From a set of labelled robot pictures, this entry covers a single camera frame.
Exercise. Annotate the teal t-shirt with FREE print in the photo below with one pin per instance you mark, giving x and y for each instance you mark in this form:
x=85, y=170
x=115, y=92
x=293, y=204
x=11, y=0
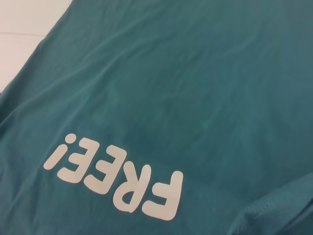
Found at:
x=171, y=85

